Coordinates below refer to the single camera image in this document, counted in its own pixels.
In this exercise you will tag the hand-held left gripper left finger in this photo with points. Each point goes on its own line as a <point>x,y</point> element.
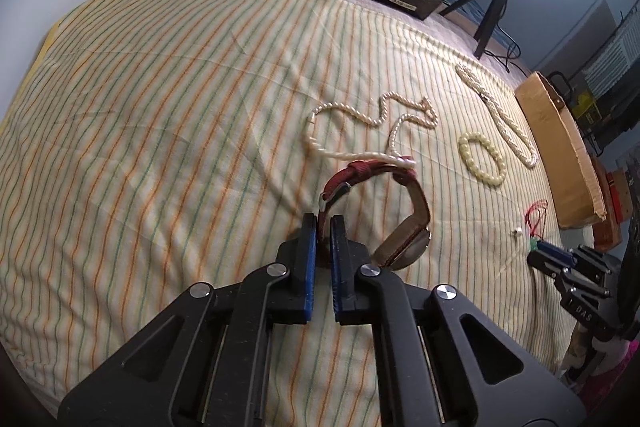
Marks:
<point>309,267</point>

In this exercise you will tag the black tripod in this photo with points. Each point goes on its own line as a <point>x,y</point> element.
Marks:
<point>492,14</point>

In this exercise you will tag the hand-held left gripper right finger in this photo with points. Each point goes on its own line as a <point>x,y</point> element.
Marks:
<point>336,277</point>

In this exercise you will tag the striped white towel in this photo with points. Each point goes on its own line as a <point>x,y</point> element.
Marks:
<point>610,62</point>

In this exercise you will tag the black clothes rack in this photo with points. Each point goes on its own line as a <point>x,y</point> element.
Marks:
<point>562,81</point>

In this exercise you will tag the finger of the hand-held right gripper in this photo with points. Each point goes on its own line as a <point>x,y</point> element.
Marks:
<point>545,268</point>
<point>555,253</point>

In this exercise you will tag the yellow box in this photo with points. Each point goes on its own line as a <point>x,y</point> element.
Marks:
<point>582,105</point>

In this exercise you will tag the striped yellow bed sheet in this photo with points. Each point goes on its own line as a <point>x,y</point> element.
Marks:
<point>175,107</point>

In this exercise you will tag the cardboard box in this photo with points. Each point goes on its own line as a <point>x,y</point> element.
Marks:
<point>555,147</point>

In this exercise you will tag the red box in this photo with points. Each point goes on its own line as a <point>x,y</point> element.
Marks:
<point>617,197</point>

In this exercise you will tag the pink white cloth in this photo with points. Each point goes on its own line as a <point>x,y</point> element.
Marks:
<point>595,357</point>

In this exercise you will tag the small pearl earring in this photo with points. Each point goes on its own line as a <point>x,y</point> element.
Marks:
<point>516,233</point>

